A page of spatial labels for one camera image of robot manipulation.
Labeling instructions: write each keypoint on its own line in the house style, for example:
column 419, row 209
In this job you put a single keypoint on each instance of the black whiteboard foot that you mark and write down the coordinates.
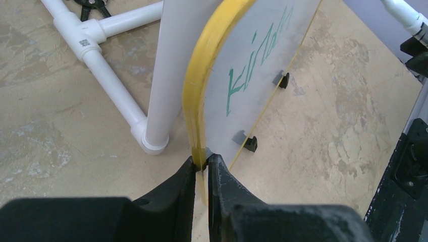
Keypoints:
column 284, row 81
column 251, row 144

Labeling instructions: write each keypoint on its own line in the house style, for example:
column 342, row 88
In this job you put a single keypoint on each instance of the yellow framed whiteboard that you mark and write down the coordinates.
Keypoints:
column 240, row 58

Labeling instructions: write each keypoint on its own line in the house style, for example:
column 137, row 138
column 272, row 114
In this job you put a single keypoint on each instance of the thick white vertical pipe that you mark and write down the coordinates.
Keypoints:
column 181, row 24

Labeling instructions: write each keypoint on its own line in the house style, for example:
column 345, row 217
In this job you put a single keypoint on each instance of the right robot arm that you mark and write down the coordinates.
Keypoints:
column 418, row 62

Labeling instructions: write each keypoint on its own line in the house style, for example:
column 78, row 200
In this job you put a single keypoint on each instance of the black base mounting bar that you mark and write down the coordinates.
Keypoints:
column 398, row 210

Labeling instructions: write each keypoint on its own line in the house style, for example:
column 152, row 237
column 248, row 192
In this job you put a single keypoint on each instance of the thin white vertical pipe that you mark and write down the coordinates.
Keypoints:
column 84, row 39

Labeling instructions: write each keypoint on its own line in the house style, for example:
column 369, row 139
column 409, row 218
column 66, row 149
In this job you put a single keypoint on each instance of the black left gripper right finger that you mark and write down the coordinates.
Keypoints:
column 235, row 214

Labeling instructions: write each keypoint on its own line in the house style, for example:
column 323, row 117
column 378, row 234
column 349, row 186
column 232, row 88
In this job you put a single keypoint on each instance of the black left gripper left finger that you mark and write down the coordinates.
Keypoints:
column 163, row 214

